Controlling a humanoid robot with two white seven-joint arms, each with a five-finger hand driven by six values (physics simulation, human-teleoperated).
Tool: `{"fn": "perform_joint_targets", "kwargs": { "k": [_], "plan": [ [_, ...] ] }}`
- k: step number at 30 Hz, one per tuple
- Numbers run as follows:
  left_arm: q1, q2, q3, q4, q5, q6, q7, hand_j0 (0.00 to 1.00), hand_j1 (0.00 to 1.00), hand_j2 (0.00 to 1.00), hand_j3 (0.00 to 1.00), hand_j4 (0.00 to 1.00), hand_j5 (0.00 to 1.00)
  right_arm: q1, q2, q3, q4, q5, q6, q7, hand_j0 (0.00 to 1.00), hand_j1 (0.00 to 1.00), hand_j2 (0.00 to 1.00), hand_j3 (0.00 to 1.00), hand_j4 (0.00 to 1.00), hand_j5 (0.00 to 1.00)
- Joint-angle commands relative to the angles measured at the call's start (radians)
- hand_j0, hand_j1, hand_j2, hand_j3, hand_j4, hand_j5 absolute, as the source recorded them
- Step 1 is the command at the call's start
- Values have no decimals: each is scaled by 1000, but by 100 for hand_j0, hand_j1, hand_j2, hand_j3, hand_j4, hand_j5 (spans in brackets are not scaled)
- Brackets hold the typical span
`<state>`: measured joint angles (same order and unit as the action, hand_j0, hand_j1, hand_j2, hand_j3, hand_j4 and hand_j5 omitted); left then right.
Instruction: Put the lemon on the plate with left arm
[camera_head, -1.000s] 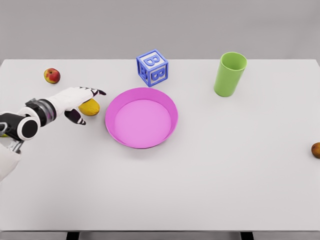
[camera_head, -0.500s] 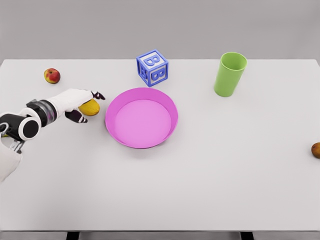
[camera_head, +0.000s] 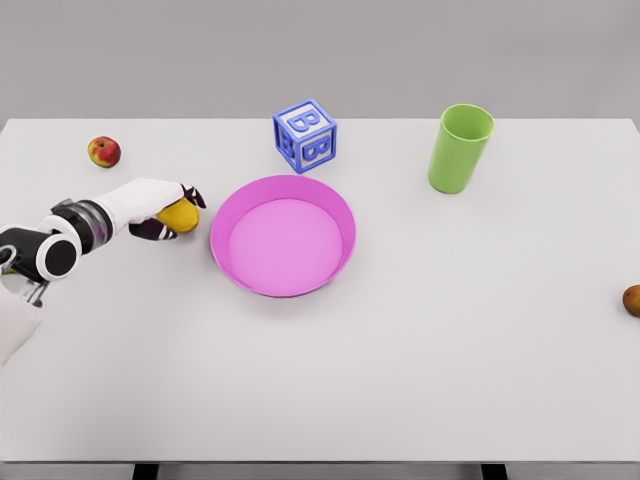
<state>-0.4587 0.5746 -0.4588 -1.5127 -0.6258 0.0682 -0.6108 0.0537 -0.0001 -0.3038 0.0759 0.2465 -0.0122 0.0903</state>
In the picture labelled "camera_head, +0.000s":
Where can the red apple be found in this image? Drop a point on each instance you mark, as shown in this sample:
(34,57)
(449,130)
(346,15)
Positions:
(104,151)

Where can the green cup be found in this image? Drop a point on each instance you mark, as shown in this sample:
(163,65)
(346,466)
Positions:
(457,150)

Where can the brown orange fruit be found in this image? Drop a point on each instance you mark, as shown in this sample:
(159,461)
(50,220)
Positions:
(633,300)

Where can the blue letter block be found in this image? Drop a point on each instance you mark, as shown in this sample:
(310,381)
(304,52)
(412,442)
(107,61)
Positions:
(305,135)

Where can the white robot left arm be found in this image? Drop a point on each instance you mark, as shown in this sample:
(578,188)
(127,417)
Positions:
(55,240)

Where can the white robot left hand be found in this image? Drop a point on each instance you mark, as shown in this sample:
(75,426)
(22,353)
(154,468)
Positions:
(150,197)

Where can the pink plate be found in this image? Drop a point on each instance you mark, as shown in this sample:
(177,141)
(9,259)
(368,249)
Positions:
(283,240)

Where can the yellow lemon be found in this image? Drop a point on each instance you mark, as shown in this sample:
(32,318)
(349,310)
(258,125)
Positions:
(184,216)

